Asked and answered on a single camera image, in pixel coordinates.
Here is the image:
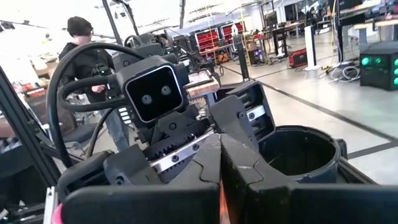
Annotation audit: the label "wooden workbench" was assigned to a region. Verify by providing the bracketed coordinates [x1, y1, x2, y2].
[183, 70, 220, 99]

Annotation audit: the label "red storage shelves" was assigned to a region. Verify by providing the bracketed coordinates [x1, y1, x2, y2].
[195, 21, 246, 54]

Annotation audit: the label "black machine green lights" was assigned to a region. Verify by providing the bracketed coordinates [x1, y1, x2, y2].
[359, 42, 398, 91]

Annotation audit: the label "coiled floor cables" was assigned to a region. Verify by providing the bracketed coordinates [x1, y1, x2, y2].
[323, 60, 361, 83]

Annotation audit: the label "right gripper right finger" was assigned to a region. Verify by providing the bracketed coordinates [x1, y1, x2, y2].
[221, 134, 398, 224]

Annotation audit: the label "dark work table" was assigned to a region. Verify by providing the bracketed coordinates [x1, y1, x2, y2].
[264, 21, 307, 60]

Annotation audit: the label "silver frame bracket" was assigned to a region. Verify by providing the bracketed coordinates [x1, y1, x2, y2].
[43, 186, 58, 224]

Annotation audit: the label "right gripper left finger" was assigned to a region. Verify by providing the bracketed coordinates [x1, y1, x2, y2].
[62, 133, 222, 224]

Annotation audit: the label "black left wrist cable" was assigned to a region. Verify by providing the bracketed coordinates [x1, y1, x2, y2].
[46, 42, 147, 170]

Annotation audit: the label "black post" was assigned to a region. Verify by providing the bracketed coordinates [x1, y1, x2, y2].
[236, 34, 251, 82]

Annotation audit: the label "black pumpkin bucket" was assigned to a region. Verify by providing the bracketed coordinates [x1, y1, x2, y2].
[257, 124, 348, 184]

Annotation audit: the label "person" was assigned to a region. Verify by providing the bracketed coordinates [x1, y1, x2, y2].
[58, 16, 131, 152]

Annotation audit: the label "black office chair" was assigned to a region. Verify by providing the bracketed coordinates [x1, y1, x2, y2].
[62, 123, 105, 147]

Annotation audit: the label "pink plastic bucket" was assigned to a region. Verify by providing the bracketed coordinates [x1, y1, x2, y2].
[51, 202, 65, 224]

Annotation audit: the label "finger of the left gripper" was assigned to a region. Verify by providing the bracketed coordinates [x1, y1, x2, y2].
[210, 95, 259, 150]
[104, 144, 162, 187]

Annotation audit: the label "white pillar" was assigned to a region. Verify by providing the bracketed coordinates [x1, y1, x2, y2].
[303, 25, 321, 72]

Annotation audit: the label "red toolbox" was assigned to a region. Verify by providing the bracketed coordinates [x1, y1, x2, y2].
[288, 48, 308, 68]

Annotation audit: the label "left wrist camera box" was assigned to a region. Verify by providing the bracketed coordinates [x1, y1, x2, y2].
[116, 55, 190, 129]

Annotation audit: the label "black aluminium rig frame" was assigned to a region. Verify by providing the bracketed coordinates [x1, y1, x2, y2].
[0, 67, 62, 187]

